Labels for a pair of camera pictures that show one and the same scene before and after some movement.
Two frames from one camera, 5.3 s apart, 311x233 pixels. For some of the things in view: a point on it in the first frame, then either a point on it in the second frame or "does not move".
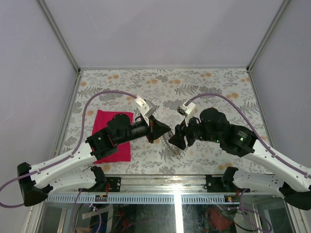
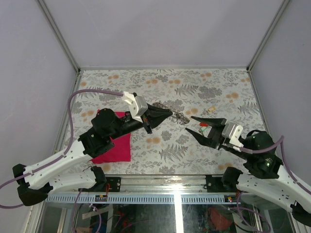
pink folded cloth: [123, 153] does not move
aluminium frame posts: [78, 69] does not move
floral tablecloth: [230, 90] does not move
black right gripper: [178, 138] → [215, 136]
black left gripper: [156, 129] → [154, 116]
